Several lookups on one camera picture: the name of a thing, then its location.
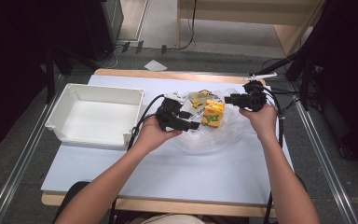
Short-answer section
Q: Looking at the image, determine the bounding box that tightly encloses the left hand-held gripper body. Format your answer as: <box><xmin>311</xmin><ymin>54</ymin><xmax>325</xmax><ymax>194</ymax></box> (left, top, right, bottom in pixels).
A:
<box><xmin>155</xmin><ymin>91</ymin><xmax>185</xmax><ymax>132</ymax></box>

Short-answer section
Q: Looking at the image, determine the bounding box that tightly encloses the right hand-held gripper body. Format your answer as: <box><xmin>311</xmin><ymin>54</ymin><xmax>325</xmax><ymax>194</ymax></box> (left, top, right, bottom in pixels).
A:
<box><xmin>241</xmin><ymin>72</ymin><xmax>279</xmax><ymax>112</ymax></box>

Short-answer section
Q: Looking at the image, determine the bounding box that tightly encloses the yellow orange snack packet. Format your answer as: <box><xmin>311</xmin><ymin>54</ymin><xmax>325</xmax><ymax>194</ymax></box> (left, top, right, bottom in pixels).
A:
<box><xmin>200</xmin><ymin>98</ymin><xmax>226</xmax><ymax>129</ymax></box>

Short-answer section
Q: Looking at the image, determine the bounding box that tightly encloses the clear printed plastic bag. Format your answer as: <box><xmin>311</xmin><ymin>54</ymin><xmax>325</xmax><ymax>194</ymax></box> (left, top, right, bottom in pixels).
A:
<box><xmin>163</xmin><ymin>88</ymin><xmax>263</xmax><ymax>156</ymax></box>

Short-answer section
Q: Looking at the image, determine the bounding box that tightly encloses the person's right hand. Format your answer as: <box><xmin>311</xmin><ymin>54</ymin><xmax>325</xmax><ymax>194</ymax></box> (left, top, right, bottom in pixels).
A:
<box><xmin>238</xmin><ymin>104</ymin><xmax>280</xmax><ymax>143</ymax></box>

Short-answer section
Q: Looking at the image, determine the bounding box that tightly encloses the person's left hand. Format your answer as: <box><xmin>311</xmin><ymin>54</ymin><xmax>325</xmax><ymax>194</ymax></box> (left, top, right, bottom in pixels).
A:
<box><xmin>133</xmin><ymin>115</ymin><xmax>183</xmax><ymax>154</ymax></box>

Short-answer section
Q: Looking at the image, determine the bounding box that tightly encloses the light wooden table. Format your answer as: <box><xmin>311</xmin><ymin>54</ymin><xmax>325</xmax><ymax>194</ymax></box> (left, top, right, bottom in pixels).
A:
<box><xmin>40</xmin><ymin>68</ymin><xmax>295</xmax><ymax>218</ymax></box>

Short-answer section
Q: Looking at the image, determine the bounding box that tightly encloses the white paper sheet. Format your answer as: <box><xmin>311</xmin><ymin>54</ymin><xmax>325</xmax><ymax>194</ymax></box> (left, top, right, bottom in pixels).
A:
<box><xmin>144</xmin><ymin>59</ymin><xmax>168</xmax><ymax>72</ymax></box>

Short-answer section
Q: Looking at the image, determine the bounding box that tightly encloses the black tripod stand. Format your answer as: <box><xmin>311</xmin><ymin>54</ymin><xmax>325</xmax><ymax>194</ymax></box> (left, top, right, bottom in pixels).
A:
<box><xmin>256</xmin><ymin>50</ymin><xmax>316</xmax><ymax>111</ymax></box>

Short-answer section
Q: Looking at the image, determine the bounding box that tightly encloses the white table board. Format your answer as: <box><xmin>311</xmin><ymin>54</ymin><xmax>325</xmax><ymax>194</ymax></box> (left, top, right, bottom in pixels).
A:
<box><xmin>40</xmin><ymin>74</ymin><xmax>294</xmax><ymax>207</ymax></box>

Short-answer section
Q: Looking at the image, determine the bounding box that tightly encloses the white plastic bin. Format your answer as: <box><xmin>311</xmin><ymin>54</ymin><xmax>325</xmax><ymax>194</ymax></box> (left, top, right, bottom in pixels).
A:
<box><xmin>44</xmin><ymin>82</ymin><xmax>145</xmax><ymax>150</ymax></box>

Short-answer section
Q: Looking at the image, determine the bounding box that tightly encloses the light wooden shelf unit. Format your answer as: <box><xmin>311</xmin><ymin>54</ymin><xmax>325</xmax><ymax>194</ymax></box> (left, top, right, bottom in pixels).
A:
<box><xmin>175</xmin><ymin>0</ymin><xmax>325</xmax><ymax>58</ymax></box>

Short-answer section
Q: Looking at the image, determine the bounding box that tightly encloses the person's light clothing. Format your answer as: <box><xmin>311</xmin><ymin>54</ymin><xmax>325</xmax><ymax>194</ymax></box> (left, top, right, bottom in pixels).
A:
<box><xmin>139</xmin><ymin>213</ymin><xmax>207</xmax><ymax>224</ymax></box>

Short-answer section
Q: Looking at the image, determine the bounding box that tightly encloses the dark cabinet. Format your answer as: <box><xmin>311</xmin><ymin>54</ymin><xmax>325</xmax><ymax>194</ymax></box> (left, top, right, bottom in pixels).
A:
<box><xmin>80</xmin><ymin>0</ymin><xmax>125</xmax><ymax>62</ymax></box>

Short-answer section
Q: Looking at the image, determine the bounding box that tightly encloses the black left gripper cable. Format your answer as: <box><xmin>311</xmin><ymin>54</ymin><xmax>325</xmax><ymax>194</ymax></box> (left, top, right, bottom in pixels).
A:
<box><xmin>108</xmin><ymin>93</ymin><xmax>166</xmax><ymax>224</ymax></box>

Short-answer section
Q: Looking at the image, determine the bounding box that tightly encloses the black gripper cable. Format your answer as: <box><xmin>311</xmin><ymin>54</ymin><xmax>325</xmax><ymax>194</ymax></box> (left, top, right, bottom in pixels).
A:
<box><xmin>108</xmin><ymin>93</ymin><xmax>166</xmax><ymax>224</ymax></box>
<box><xmin>261</xmin><ymin>84</ymin><xmax>302</xmax><ymax>224</ymax></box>

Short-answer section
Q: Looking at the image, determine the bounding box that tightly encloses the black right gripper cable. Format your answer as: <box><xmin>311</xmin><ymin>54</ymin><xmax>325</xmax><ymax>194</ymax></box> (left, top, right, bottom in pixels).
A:
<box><xmin>261</xmin><ymin>84</ymin><xmax>302</xmax><ymax>224</ymax></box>

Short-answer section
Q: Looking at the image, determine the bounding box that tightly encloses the black hanging cable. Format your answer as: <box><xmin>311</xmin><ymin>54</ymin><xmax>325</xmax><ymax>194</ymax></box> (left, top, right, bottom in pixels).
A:
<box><xmin>180</xmin><ymin>0</ymin><xmax>199</xmax><ymax>51</ymax></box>

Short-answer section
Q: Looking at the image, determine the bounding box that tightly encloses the metal floor rail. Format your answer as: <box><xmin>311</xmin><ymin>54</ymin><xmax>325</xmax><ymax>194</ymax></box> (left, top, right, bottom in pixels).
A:
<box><xmin>295</xmin><ymin>101</ymin><xmax>358</xmax><ymax>224</ymax></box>
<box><xmin>0</xmin><ymin>91</ymin><xmax>63</xmax><ymax>224</ymax></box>

